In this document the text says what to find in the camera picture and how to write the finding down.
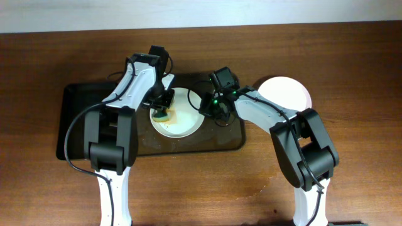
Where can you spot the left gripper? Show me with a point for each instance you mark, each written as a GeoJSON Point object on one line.
{"type": "Point", "coordinates": [161, 102]}

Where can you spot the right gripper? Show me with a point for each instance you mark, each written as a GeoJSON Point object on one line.
{"type": "Point", "coordinates": [207, 107]}

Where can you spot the green yellow sponge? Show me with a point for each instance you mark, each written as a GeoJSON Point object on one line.
{"type": "Point", "coordinates": [161, 115]}

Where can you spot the white plate bottom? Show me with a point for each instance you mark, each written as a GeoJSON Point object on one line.
{"type": "Point", "coordinates": [183, 121]}

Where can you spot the white plate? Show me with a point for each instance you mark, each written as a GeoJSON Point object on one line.
{"type": "Point", "coordinates": [286, 92]}
{"type": "Point", "coordinates": [183, 121]}

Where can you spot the white plate top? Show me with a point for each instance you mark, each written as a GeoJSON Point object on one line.
{"type": "Point", "coordinates": [286, 92]}

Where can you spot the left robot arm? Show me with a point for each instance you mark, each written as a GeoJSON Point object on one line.
{"type": "Point", "coordinates": [111, 133]}

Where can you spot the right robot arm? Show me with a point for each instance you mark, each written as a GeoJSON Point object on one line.
{"type": "Point", "coordinates": [305, 152]}

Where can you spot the brown serving tray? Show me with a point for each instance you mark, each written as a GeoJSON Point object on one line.
{"type": "Point", "coordinates": [208, 138]}

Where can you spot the black small tray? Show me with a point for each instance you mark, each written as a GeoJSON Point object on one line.
{"type": "Point", "coordinates": [76, 98]}

